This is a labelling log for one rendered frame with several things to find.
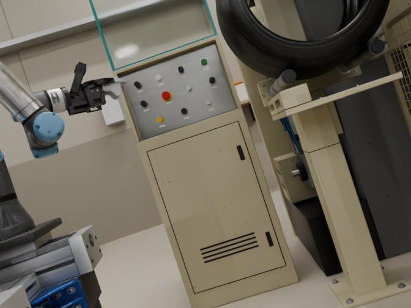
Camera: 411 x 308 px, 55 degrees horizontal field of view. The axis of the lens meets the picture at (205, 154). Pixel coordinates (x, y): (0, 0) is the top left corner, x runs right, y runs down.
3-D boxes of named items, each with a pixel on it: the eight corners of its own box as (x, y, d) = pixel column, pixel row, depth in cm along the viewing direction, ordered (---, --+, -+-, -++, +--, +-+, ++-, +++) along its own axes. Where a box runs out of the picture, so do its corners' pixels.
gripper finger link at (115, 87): (131, 95, 131) (104, 100, 127) (125, 78, 132) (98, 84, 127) (133, 91, 129) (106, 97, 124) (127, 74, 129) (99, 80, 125)
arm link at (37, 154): (36, 156, 109) (24, 118, 109) (32, 161, 118) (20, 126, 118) (65, 148, 113) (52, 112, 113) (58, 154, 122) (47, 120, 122)
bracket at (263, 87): (264, 107, 159) (256, 84, 159) (359, 74, 157) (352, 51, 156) (265, 106, 156) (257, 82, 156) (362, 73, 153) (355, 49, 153)
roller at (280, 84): (271, 97, 156) (268, 86, 156) (282, 93, 156) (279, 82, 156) (284, 85, 122) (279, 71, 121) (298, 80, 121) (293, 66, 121)
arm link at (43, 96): (14, 128, 118) (5, 101, 118) (52, 119, 123) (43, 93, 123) (15, 122, 111) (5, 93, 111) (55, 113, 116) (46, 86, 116)
